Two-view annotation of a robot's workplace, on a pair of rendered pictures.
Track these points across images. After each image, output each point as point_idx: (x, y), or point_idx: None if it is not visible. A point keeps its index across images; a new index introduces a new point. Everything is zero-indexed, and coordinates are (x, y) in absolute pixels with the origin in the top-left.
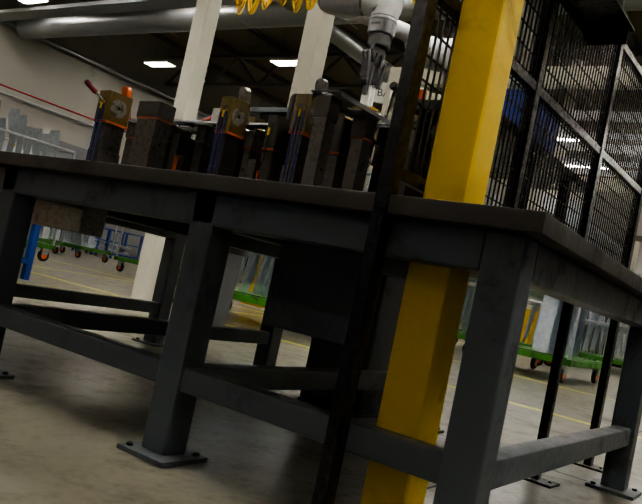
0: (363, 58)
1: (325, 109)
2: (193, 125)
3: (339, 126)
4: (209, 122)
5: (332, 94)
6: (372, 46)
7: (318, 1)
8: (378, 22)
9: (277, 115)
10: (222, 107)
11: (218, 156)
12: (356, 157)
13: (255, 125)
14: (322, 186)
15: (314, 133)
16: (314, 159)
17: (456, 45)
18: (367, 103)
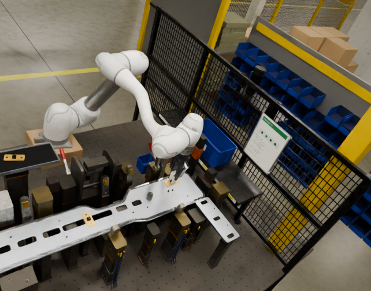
0: (183, 170)
1: (231, 243)
2: (17, 247)
3: (202, 223)
4: (66, 247)
5: (229, 234)
6: (186, 161)
7: (162, 158)
8: (192, 150)
9: (159, 232)
10: (118, 252)
11: (116, 267)
12: (206, 225)
13: (101, 224)
14: (190, 241)
15: (223, 250)
16: (222, 256)
17: (303, 222)
18: (175, 181)
